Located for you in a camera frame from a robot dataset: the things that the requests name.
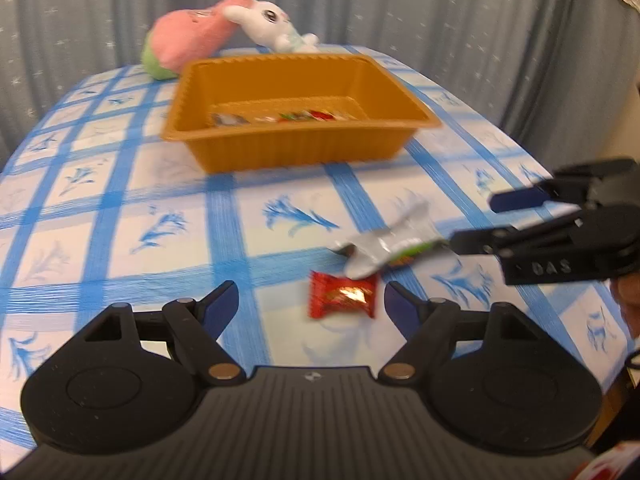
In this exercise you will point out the person's right hand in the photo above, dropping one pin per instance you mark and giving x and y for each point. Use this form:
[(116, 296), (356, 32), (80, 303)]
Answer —
[(631, 310)]

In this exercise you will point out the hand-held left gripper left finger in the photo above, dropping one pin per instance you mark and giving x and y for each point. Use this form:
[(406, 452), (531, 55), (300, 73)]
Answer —
[(220, 305)]

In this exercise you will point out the red white cloth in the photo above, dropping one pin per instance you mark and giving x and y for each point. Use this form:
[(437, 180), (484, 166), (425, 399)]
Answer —
[(615, 467)]

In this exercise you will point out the yellow green candy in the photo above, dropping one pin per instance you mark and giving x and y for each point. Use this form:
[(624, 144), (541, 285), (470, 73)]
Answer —
[(290, 116)]

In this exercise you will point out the orange plastic tray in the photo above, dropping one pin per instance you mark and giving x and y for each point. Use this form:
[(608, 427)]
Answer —
[(300, 150)]

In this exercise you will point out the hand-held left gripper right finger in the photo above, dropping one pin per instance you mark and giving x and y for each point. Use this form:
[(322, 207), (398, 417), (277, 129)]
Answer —
[(402, 307)]

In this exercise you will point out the red snack packet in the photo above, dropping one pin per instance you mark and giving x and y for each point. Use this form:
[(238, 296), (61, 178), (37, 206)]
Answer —
[(322, 115)]

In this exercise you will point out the blue checked tablecloth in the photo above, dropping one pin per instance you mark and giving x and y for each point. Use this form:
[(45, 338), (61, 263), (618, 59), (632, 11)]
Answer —
[(125, 185)]

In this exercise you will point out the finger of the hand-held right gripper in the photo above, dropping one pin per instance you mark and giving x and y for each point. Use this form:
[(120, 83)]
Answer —
[(480, 240), (515, 199)]

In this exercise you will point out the silver snack packet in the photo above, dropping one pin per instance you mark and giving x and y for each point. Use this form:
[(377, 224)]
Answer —
[(385, 245)]

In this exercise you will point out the white rabbit plush toy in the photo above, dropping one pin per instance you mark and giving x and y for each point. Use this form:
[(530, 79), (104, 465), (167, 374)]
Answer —
[(265, 22)]

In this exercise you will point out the grey star curtain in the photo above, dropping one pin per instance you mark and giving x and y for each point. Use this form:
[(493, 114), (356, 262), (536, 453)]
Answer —
[(400, 0)]

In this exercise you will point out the red gold candy packet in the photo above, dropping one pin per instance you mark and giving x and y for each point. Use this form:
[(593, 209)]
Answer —
[(340, 295)]

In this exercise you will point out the pink plush toy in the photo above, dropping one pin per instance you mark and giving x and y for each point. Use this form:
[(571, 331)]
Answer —
[(185, 40)]

